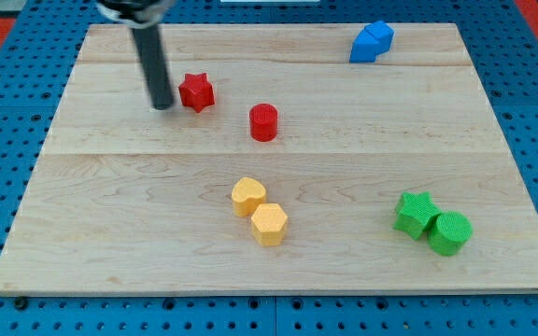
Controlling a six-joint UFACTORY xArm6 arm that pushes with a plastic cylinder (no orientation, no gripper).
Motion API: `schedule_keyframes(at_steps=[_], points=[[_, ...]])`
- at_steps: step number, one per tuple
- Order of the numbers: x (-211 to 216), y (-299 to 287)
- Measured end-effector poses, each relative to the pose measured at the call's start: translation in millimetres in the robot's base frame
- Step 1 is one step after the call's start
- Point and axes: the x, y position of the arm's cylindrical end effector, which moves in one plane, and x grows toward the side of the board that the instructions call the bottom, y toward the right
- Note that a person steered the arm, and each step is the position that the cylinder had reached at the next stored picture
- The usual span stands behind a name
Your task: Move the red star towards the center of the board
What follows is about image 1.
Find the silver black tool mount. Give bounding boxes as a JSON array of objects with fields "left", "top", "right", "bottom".
[{"left": 96, "top": 0, "right": 177, "bottom": 29}]

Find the light wooden board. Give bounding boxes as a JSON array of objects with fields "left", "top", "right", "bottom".
[{"left": 0, "top": 23, "right": 538, "bottom": 297}]

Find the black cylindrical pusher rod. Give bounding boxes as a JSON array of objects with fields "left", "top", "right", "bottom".
[{"left": 131, "top": 25, "right": 175, "bottom": 110}]

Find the green star block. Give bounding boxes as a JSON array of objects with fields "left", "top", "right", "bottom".
[{"left": 393, "top": 192, "right": 442, "bottom": 240}]

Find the green cylinder block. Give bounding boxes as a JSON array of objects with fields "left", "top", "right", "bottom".
[{"left": 428, "top": 211, "right": 473, "bottom": 257}]

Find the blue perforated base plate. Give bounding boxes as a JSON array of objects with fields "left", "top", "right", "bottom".
[{"left": 0, "top": 0, "right": 538, "bottom": 335}]

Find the blue angular block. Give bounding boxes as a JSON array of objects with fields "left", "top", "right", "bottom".
[{"left": 349, "top": 30, "right": 380, "bottom": 63}]

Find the red star block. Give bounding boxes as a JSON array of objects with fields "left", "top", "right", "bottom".
[{"left": 178, "top": 73, "right": 215, "bottom": 113}]

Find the yellow heart block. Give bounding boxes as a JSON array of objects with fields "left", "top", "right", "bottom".
[{"left": 231, "top": 177, "right": 267, "bottom": 217}]

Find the red cylinder block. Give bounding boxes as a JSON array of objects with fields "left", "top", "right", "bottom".
[{"left": 249, "top": 104, "right": 278, "bottom": 142}]

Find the yellow hexagon block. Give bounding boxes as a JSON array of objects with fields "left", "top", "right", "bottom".
[{"left": 250, "top": 203, "right": 289, "bottom": 247}]

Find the blue cube block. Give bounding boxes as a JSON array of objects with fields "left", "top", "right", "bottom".
[{"left": 364, "top": 21, "right": 394, "bottom": 54}]

